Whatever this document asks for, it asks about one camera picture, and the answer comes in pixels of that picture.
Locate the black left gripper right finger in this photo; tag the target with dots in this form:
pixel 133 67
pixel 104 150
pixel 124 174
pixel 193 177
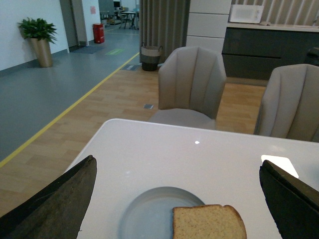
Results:
pixel 293 204

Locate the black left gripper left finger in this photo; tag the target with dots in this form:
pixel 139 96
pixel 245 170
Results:
pixel 57 211

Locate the brown bread slice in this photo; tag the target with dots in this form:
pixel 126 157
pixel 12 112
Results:
pixel 208 222

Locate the light blue round plate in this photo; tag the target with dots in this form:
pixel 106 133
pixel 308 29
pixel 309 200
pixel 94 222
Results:
pixel 150 215

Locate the beige upholstered chair right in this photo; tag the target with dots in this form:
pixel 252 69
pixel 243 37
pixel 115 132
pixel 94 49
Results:
pixel 290 104

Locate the beige upholstered chair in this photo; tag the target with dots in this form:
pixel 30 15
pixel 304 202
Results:
pixel 290 104
pixel 191 84

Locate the dark grey counter cabinet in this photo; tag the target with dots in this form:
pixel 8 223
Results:
pixel 255 53

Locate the beige upholstered chair left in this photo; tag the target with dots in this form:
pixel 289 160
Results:
pixel 191 84

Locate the green potted plant gold pot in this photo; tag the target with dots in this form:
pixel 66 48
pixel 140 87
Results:
pixel 41 34

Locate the woven laundry basket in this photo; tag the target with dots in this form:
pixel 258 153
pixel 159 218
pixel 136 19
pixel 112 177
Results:
pixel 150 57

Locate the red cylindrical bin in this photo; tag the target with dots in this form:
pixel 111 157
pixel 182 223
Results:
pixel 98 31

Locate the white microwave oven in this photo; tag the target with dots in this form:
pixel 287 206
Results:
pixel 240 13

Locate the white drawer cabinet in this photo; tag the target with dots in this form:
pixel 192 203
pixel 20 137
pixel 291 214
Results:
pixel 207 23

